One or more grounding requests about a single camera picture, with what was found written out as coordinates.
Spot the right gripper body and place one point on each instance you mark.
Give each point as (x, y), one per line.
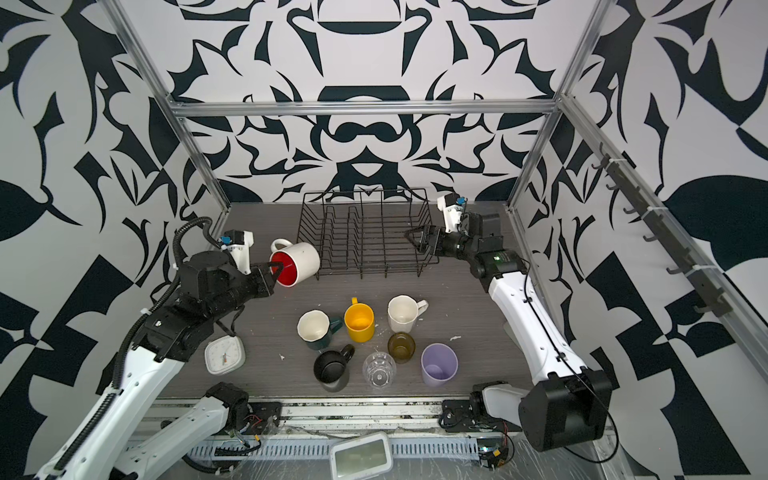
(457, 246)

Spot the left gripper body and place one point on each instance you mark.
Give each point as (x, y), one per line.
(242, 286)

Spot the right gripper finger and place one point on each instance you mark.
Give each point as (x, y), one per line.
(420, 234)
(424, 244)

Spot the white mug red inside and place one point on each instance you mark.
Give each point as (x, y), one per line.
(299, 261)

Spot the black wire dish rack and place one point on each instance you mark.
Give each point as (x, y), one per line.
(362, 232)

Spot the dark green mug white inside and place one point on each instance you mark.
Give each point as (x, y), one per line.
(316, 329)

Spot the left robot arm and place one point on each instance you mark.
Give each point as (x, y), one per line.
(214, 278)

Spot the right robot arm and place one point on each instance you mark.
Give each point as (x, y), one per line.
(569, 402)

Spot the cream white mug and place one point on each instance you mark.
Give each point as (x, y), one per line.
(403, 311)

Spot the square white clock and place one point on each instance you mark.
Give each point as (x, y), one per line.
(224, 355)

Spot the yellow mug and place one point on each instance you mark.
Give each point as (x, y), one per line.
(359, 319)

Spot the olive glass cup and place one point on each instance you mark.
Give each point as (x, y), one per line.
(401, 347)

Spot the black mug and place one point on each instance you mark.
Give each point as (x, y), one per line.
(331, 368)

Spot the lilac plastic cup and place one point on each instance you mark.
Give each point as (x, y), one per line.
(439, 364)

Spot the clear glass cup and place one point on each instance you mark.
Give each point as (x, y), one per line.
(379, 370)

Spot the small circuit board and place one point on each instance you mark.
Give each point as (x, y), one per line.
(495, 452)

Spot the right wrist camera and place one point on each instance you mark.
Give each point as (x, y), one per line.
(452, 207)

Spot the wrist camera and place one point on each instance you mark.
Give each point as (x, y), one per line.
(452, 207)
(238, 243)

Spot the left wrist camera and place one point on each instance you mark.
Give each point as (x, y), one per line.
(238, 243)

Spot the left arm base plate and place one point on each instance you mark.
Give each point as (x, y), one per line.
(259, 417)

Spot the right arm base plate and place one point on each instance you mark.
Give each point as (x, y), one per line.
(457, 416)

